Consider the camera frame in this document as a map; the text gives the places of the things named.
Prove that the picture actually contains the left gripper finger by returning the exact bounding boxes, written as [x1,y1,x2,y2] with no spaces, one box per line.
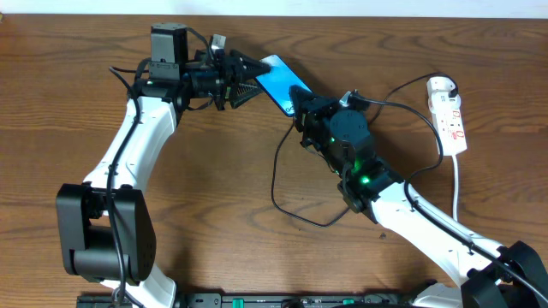
[230,50,271,81]
[229,82,263,108]

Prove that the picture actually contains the blue Galaxy smartphone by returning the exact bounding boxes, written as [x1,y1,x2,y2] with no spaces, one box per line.
[256,55,312,117]

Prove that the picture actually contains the black USB charging cable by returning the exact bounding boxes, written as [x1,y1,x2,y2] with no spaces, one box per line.
[271,72,460,228]

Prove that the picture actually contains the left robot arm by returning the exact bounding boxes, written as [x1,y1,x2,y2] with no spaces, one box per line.
[56,22,270,307]

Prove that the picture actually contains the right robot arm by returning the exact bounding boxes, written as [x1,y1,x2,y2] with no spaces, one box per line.
[289,86,547,307]

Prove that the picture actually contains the white USB charger adapter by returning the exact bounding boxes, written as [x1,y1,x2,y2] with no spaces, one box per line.
[426,76,462,114]

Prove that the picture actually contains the white power strip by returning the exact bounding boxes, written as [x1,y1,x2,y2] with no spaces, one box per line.
[431,109,468,156]

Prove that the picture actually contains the white power strip cord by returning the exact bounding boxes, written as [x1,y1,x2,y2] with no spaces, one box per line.
[450,155,460,223]

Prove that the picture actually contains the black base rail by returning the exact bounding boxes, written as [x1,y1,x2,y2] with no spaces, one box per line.
[76,292,429,308]

